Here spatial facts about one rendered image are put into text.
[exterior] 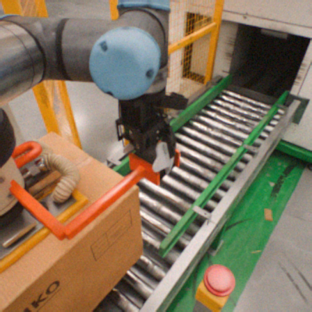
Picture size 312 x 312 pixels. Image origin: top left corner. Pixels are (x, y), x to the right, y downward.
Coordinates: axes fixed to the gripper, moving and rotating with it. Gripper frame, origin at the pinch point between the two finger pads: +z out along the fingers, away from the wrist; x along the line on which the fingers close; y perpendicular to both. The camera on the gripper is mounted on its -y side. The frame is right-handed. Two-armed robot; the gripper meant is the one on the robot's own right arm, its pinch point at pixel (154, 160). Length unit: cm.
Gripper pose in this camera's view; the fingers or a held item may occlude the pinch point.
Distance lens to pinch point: 61.8
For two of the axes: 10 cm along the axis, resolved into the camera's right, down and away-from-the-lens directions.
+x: 7.7, 4.5, -4.5
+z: 0.0, 7.1, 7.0
